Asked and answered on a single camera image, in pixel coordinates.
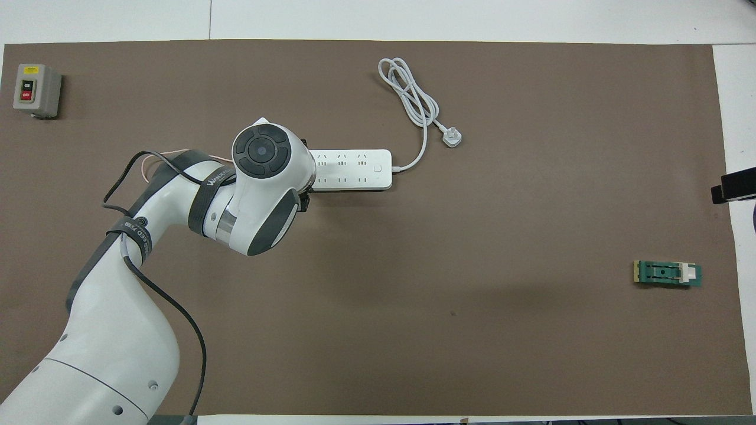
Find pink charging cable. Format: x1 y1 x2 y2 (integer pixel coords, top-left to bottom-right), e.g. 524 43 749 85
142 149 237 184

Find white power strip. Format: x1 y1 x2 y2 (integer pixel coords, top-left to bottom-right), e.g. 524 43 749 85
306 149 393 191

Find green circuit board module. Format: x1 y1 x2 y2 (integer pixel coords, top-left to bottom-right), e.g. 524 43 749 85
633 260 703 290

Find brown table mat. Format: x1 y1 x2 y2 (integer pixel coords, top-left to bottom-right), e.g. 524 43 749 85
0 40 754 417

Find white power cord with plug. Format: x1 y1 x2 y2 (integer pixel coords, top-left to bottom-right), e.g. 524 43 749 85
378 57 463 173

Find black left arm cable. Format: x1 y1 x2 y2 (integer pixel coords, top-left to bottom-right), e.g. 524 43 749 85
103 151 208 421

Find grey on off switch box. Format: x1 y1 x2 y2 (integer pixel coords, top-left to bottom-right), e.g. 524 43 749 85
13 64 62 119

